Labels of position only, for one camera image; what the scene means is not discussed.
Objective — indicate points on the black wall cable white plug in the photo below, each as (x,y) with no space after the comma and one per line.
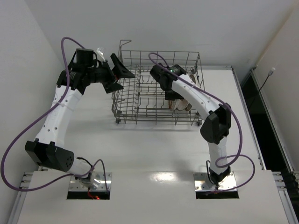
(270,73)

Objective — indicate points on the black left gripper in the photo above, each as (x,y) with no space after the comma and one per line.
(110,74)

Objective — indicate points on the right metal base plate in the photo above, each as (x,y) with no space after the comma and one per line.
(202,183)

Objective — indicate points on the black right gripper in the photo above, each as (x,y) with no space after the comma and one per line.
(170,95)

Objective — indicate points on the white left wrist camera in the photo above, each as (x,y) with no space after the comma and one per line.
(100,52)

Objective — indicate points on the floral plate brown rim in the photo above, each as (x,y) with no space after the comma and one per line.
(195,80)
(172,104)

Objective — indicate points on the aluminium frame rail right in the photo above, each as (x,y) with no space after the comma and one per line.
(274,154)

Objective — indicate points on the grey wire dish rack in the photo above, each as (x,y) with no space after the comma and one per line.
(142,99)

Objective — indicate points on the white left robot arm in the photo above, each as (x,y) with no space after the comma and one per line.
(47,150)

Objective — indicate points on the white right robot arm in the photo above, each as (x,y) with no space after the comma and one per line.
(217,118)

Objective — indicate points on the orange sunburst plate dark rim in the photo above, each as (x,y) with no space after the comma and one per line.
(181,104)

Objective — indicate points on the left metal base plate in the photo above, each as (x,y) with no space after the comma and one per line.
(97,182)

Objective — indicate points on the metal base plate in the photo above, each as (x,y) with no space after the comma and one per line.
(202,183)
(97,182)

